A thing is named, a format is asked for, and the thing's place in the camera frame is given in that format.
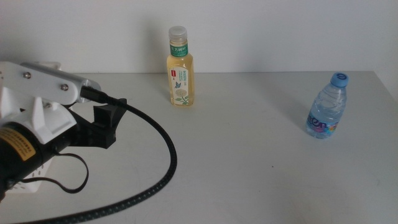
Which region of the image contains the yellow tea bottle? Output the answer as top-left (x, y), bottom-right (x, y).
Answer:
top-left (166, 26), bottom-right (195, 107)

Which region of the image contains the clear water bottle blue cap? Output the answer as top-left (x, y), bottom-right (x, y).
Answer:
top-left (305, 72), bottom-right (349, 139)

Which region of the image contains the white perforated plastic basket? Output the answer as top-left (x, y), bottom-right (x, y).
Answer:
top-left (4, 61), bottom-right (63, 194)

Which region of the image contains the thin black cable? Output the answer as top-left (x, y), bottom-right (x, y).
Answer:
top-left (20, 152), bottom-right (90, 194)

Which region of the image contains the thick braided black cable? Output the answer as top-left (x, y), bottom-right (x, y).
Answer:
top-left (12, 85), bottom-right (178, 224)

